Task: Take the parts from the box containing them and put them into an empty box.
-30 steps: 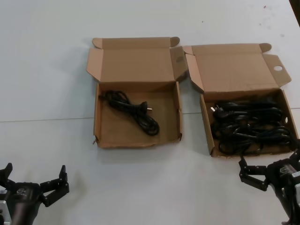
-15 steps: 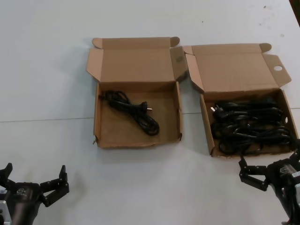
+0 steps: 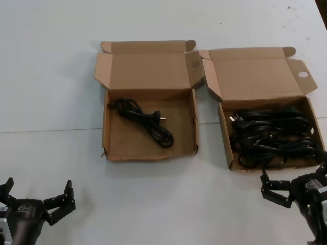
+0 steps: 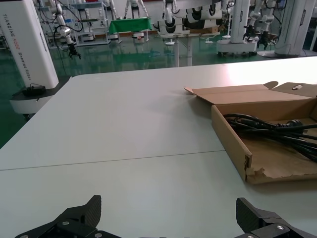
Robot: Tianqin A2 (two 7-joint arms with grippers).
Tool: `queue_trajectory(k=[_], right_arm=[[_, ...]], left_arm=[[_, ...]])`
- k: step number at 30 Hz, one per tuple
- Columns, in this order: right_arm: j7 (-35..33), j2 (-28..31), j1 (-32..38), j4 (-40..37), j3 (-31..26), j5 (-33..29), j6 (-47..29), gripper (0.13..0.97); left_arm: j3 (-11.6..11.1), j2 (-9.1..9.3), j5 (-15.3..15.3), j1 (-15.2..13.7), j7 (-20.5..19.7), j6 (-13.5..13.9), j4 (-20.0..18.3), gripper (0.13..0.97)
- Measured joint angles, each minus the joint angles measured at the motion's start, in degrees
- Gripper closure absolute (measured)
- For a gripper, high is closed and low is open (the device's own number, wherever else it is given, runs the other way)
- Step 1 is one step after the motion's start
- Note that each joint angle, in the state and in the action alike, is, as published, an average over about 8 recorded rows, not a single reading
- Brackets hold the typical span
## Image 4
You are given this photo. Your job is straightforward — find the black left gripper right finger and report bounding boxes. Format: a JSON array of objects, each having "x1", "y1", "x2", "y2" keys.
[{"x1": 235, "y1": 197, "x2": 317, "y2": 238}]

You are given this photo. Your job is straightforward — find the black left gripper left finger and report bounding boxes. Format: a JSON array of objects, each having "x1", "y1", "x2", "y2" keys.
[{"x1": 14, "y1": 194, "x2": 117, "y2": 238}]

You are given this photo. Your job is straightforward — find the black power cable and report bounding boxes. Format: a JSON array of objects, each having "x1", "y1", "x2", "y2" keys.
[{"x1": 222, "y1": 113, "x2": 317, "y2": 163}]

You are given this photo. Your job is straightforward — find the white arm with black gripper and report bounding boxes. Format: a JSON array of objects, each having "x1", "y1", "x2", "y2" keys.
[{"x1": 51, "y1": 0, "x2": 82, "y2": 60}]

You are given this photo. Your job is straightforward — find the cardboard box with torn edge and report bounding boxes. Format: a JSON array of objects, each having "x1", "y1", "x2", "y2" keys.
[{"x1": 183, "y1": 81, "x2": 317, "y2": 185}]

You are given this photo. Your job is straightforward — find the small black box device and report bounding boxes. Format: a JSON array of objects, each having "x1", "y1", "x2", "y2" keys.
[{"x1": 23, "y1": 83, "x2": 46, "y2": 96}]

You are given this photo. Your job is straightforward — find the flat brown cardboard box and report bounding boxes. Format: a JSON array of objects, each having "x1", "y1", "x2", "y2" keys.
[{"x1": 189, "y1": 26, "x2": 220, "y2": 34}]

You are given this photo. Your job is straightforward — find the white metal shelf rack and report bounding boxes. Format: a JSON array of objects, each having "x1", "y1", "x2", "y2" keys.
[{"x1": 71, "y1": 0, "x2": 111, "y2": 47}]

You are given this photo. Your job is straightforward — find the white folding table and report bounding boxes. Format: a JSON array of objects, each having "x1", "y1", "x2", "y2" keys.
[{"x1": 153, "y1": 32, "x2": 233, "y2": 68}]

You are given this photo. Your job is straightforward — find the white wheeled robot with lettering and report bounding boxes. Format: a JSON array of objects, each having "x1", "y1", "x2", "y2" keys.
[{"x1": 0, "y1": 0, "x2": 72, "y2": 122}]

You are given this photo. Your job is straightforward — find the white robot with two arms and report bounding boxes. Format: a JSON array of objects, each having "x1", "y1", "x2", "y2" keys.
[{"x1": 216, "y1": 0, "x2": 258, "y2": 57}]

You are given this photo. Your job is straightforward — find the tall white robot column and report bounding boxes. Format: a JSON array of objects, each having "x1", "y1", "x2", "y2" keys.
[{"x1": 257, "y1": 0, "x2": 315, "y2": 59}]

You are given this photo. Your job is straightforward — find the table with green cloth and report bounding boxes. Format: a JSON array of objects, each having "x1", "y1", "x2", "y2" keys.
[{"x1": 108, "y1": 17, "x2": 152, "y2": 45}]

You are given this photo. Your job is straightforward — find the white black robot shell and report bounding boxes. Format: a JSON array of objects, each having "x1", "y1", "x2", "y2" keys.
[
  {"x1": 154, "y1": 19, "x2": 221, "y2": 35},
  {"x1": 184, "y1": 6, "x2": 223, "y2": 22}
]

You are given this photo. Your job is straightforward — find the white humanoid robot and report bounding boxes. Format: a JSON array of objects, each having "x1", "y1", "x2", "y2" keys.
[{"x1": 123, "y1": 0, "x2": 149, "y2": 19}]

